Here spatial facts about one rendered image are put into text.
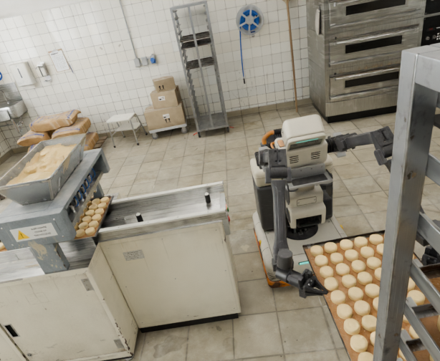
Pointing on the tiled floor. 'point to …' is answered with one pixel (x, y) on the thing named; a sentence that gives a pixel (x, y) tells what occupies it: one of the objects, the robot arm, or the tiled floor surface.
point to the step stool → (125, 124)
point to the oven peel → (292, 52)
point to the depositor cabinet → (54, 310)
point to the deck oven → (365, 51)
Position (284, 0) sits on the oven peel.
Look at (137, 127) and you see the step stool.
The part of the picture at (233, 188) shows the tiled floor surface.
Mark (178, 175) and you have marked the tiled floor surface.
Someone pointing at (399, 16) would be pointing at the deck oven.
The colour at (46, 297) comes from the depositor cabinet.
